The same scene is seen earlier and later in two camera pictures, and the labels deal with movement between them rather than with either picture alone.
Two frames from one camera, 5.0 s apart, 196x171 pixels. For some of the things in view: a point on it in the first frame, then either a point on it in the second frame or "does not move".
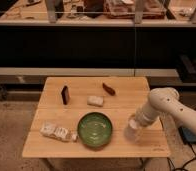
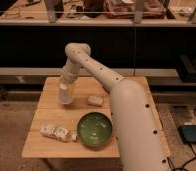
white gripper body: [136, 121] to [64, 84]
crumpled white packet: [66, 134] does not move
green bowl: [94, 130] does not move
